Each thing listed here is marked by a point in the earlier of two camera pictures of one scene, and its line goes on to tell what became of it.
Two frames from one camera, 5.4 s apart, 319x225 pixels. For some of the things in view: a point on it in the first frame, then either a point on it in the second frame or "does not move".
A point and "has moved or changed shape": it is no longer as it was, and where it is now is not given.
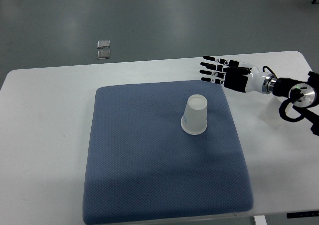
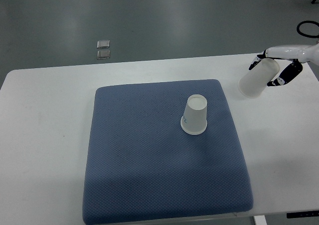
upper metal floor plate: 103,44 does not move
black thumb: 235,64 → 259,57
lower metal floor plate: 103,54 does not move
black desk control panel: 302,214 does not move
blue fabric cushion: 140,166 does not move
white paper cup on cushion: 194,121 does not move
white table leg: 260,220 does not move
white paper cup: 270,113 has moved or changed shape
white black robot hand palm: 245,83 → 303,53
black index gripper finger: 220,60 → 289,73
